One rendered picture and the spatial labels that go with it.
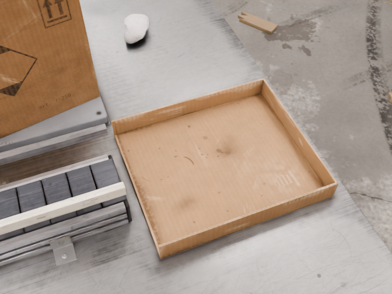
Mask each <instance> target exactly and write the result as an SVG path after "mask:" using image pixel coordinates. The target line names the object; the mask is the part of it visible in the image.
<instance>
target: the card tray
mask: <svg viewBox="0 0 392 294"><path fill-rule="evenodd" d="M111 123H112V126H113V132H114V136H115V139H116V141H117V144H118V147H119V149H120V152H121V155H122V158H123V160H124V163H125V165H126V168H127V170H128V174H129V176H130V179H131V181H132V184H133V186H134V189H135V192H136V195H137V197H138V200H139V203H140V205H141V208H142V211H143V214H144V216H145V219H146V221H147V224H148V226H149V230H150V232H151V235H152V237H153V241H154V242H155V246H156V248H157V251H158V253H159V256H160V259H162V258H165V257H168V256H171V255H173V254H176V253H179V252H181V251H184V250H187V249H190V248H193V247H195V246H199V245H201V244H204V243H207V242H210V241H212V240H215V239H218V238H220V237H223V236H226V235H229V234H231V233H234V232H237V231H240V230H242V229H245V228H248V227H250V226H254V225H256V224H259V223H262V222H265V221H268V220H270V219H273V218H276V217H278V216H281V215H284V214H287V213H290V212H292V211H295V210H297V209H300V208H303V207H306V206H309V205H311V204H315V203H317V202H320V201H323V200H326V199H328V198H331V197H333V195H334V193H335V190H336V188H337V186H338V182H337V181H336V179H335V178H334V176H333V175H332V174H331V172H330V171H329V169H328V168H327V166H326V165H325V164H324V162H323V161H322V159H321V158H320V156H319V155H318V154H317V152H316V151H315V150H314V148H313V147H312V145H311V144H310V142H309V141H308V140H307V138H306V137H305V135H304V134H303V132H302V131H301V130H300V128H299V127H298V125H297V124H296V123H295V121H294V120H293V118H292V117H291V115H290V114H289V113H288V111H287V110H286V108H285V107H284V105H283V104H282V103H281V101H280V100H279V99H278V97H277V96H276V94H275V93H274V91H273V90H272V89H271V87H270V86H269V84H268V83H267V81H266V80H265V79H264V78H262V79H258V80H254V81H252V82H248V83H244V84H241V85H237V86H234V87H229V88H227V89H223V90H219V91H216V92H212V93H208V94H204V95H202V96H198V97H193V98H191V99H187V100H183V101H179V102H177V103H173V104H169V105H166V106H162V107H158V108H154V109H151V110H148V111H144V112H141V113H137V114H133V115H129V116H126V117H123V118H119V119H116V120H112V121H111Z"/></svg>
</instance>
